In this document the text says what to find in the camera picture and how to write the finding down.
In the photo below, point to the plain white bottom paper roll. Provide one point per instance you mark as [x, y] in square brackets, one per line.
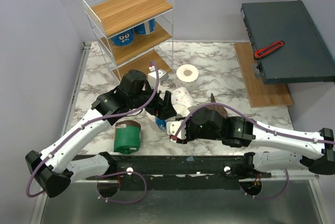
[187, 73]

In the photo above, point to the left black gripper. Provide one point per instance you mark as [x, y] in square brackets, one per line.
[165, 109]

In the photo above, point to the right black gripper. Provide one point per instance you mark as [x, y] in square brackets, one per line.
[187, 133]

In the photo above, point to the white wire wooden shelf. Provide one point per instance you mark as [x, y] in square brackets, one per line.
[111, 17]

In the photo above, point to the blue-bottom paper roll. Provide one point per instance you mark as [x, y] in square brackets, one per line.
[161, 124]

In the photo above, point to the wooden board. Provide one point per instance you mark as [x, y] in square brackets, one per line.
[259, 94]

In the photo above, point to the pink dotted paper roll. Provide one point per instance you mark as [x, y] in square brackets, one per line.
[182, 101]

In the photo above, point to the black metal base rail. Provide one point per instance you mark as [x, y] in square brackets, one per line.
[171, 173]

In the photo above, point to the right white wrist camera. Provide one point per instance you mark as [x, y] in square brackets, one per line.
[172, 128]

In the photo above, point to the brown paper roll green base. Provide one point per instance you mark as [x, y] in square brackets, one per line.
[220, 109]

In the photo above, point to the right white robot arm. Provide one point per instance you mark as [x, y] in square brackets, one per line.
[295, 149]

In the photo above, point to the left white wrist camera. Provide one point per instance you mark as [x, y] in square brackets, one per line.
[152, 77]

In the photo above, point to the aluminium frame rail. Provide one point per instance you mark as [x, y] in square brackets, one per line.
[71, 117]

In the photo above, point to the red black utility knife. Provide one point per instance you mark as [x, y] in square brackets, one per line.
[262, 53]

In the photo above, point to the blue cartoon-face paper roll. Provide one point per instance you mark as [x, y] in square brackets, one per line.
[123, 39]

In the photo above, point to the green wrapped brown paper roll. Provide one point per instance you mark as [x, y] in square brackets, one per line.
[127, 137]

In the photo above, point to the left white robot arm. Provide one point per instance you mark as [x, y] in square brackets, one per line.
[53, 168]

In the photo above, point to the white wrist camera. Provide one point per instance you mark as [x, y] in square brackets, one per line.
[172, 128]
[152, 77]

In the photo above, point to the dark grey flat metal box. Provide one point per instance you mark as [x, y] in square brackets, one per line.
[304, 57]

